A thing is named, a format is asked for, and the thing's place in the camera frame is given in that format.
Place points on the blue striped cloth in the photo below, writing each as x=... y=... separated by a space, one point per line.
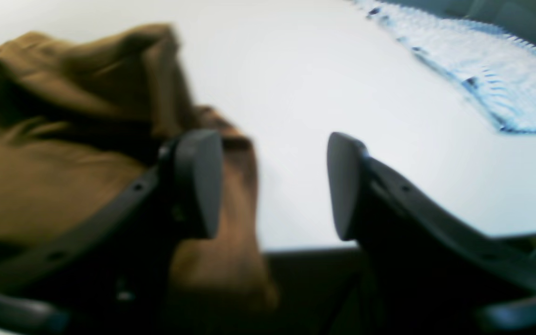
x=493 y=67

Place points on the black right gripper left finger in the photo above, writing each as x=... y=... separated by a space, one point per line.
x=109 y=275

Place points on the brown T-shirt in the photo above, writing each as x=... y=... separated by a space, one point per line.
x=79 y=122

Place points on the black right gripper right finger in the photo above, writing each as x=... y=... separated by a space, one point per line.
x=433 y=274

